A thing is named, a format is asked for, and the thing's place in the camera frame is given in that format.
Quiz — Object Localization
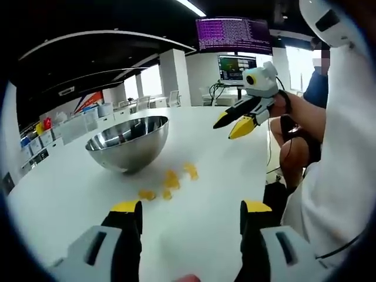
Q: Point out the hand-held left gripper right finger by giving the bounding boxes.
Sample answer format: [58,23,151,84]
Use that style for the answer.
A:
[240,199,327,282]

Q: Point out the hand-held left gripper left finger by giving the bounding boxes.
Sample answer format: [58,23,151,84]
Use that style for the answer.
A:
[49,199,143,282]

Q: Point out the stainless steel bowl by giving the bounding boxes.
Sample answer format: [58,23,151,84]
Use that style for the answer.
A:
[85,115,170,174]

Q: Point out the person's right hand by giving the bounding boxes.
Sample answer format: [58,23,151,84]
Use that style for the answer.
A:
[268,89,295,119]

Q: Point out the small computer monitor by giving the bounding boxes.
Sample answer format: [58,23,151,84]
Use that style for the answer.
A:
[217,53,258,88]

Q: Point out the large monitor with purple text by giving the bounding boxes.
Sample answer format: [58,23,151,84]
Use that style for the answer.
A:
[195,17,273,56]

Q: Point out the white office chair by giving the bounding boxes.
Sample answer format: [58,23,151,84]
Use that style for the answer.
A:
[168,90,181,108]
[137,95,151,111]

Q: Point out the white table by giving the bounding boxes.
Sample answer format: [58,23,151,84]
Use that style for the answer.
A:
[5,105,294,282]

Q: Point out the white worn device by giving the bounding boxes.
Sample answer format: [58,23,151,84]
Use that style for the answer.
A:
[298,0,355,48]

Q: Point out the person in white coat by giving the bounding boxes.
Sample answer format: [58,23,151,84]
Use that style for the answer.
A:
[281,35,376,267]

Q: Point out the row of white storage boxes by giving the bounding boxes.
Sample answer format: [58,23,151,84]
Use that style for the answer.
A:
[19,102,115,170]

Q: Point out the green cables bundle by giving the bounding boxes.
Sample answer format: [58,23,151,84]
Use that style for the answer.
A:
[208,81,227,106]

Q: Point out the thin black cable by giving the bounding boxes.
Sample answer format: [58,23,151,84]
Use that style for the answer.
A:
[266,117,283,177]

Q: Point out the black forearm strap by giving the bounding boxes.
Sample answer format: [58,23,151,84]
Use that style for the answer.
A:
[279,114,323,163]

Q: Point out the black cable on clothing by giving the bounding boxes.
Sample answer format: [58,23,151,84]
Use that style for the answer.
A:
[315,231,362,260]

